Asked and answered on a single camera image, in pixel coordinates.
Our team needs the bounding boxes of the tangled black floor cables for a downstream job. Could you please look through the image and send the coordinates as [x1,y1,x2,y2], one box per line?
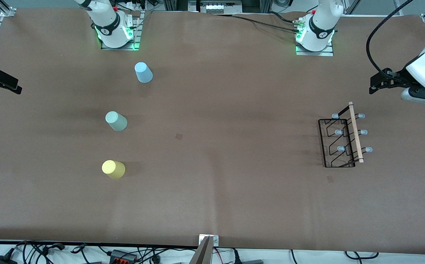
[0,240,184,264]

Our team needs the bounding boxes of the black cables on table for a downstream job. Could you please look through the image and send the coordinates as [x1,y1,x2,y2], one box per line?
[231,12,303,34]

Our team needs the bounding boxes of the yellow plastic cup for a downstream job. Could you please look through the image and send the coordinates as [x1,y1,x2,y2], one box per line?
[102,160,126,180]

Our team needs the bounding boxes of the black looped floor cable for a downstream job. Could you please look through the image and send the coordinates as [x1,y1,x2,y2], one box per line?
[344,251,379,260]

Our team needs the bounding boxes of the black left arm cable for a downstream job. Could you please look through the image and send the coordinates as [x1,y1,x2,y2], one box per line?
[366,0,415,74]

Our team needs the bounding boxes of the black wire cup holder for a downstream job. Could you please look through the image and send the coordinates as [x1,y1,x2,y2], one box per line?
[318,102,373,168]

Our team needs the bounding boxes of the pale green plastic cup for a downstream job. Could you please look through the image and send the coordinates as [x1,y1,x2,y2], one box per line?
[105,111,128,132]

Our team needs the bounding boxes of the light blue plastic cup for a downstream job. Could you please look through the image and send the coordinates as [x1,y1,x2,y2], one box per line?
[135,62,153,84]

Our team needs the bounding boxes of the black orange connector block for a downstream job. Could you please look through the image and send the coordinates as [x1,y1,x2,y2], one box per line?
[109,249,138,263]

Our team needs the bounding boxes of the grey power strip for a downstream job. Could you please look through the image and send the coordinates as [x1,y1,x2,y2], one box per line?
[197,0,243,14]

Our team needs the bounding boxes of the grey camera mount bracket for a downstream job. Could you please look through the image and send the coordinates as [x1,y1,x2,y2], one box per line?
[189,235,219,264]

